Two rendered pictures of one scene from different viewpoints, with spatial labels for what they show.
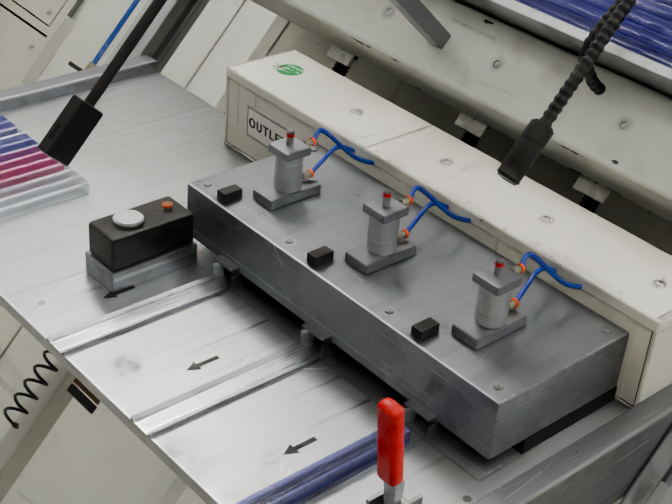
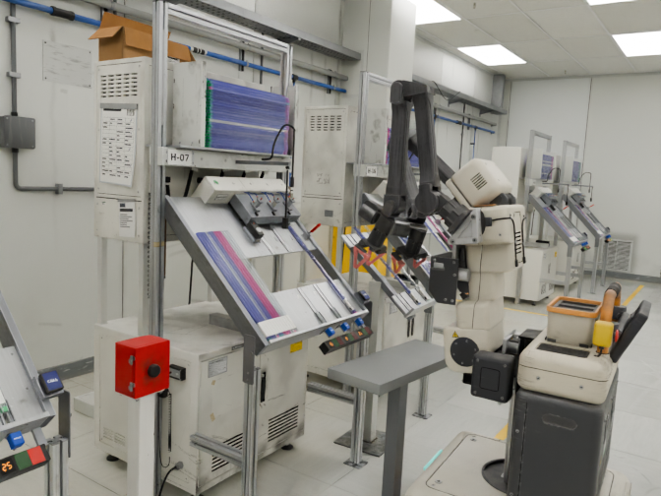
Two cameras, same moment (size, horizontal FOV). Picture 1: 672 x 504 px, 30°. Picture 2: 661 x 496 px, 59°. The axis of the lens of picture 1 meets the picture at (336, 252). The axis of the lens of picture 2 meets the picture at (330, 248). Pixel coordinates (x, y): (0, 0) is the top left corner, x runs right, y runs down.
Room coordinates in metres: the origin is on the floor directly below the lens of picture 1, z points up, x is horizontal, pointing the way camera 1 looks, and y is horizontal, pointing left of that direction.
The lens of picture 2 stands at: (0.85, 2.54, 1.30)
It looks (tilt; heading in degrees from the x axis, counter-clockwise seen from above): 7 degrees down; 266
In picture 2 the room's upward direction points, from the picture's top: 3 degrees clockwise
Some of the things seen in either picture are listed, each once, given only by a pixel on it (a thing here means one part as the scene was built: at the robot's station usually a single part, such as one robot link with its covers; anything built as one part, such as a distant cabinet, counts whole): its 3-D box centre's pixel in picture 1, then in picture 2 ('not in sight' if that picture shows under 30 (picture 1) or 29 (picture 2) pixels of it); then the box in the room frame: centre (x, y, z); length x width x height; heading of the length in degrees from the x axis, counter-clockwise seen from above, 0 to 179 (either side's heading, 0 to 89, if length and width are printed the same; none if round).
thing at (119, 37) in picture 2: not in sight; (175, 48); (1.37, -0.14, 1.82); 0.68 x 0.30 x 0.20; 52
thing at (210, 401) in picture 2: not in sight; (205, 388); (1.20, -0.07, 0.31); 0.70 x 0.65 x 0.62; 52
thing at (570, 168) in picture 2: not in sight; (557, 214); (-2.77, -5.15, 0.95); 1.36 x 0.82 x 1.90; 142
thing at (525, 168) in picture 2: not in sight; (524, 217); (-1.87, -4.01, 0.95); 1.36 x 0.82 x 1.90; 142
